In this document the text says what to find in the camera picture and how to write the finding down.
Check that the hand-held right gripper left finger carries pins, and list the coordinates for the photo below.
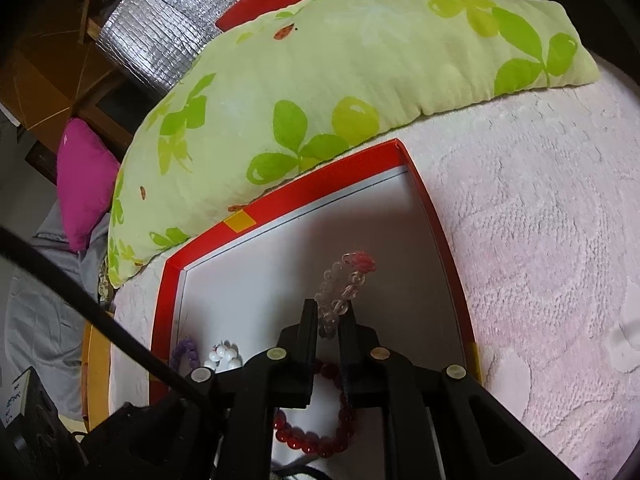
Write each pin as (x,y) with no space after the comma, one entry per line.
(307,350)

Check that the green leaf print pillow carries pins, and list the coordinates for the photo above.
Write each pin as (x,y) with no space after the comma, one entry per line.
(350,60)

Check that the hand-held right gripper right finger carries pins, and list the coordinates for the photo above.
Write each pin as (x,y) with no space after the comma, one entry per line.
(347,355)

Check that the pink textured blanket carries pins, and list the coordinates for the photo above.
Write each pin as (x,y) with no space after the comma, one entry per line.
(525,210)

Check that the brown wooden cabinet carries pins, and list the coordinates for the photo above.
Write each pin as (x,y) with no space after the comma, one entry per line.
(40,90)

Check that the grey bed sheet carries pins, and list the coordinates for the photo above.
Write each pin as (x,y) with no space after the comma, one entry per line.
(45,310)

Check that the red shallow box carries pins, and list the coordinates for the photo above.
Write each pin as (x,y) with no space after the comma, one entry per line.
(300,250)

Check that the silver foil mat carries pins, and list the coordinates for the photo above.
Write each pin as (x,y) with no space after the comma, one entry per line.
(155,20)

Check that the magenta pillow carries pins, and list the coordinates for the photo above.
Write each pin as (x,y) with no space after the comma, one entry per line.
(82,180)

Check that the yellow cardboard box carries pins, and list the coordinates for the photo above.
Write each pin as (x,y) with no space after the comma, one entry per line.
(97,375)

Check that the wooden table frame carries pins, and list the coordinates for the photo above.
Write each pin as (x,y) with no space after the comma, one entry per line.
(107,105)

